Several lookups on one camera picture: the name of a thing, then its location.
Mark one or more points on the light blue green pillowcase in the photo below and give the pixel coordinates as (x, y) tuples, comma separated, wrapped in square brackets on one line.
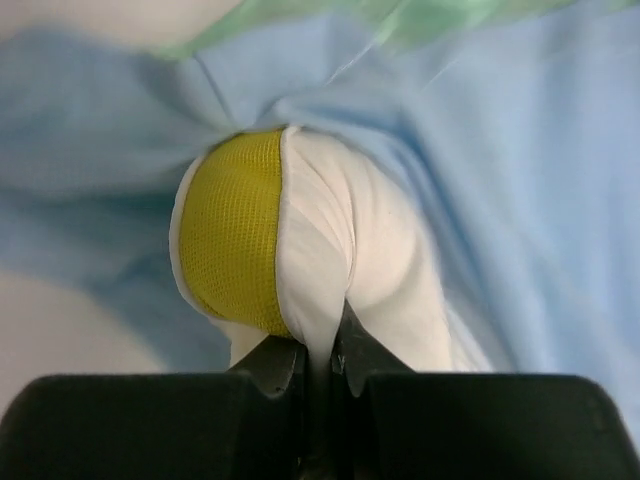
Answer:
[(512, 127)]

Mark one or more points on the white pillow yellow underside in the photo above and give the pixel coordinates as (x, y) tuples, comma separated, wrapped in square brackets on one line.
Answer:
[(274, 233)]

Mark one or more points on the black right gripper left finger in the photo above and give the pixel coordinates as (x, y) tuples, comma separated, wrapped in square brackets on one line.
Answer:
[(245, 423)]

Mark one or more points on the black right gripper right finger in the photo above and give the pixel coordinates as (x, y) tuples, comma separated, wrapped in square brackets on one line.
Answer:
[(391, 422)]

